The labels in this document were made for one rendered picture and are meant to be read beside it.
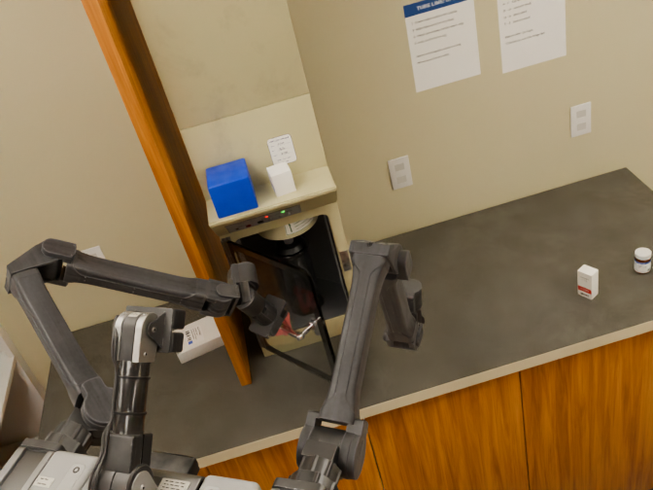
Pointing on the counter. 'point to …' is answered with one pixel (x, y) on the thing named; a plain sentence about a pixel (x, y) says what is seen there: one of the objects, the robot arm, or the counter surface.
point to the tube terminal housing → (234, 142)
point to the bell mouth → (290, 229)
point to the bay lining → (324, 263)
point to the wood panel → (165, 155)
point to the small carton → (281, 179)
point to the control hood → (323, 183)
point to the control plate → (263, 219)
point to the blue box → (231, 188)
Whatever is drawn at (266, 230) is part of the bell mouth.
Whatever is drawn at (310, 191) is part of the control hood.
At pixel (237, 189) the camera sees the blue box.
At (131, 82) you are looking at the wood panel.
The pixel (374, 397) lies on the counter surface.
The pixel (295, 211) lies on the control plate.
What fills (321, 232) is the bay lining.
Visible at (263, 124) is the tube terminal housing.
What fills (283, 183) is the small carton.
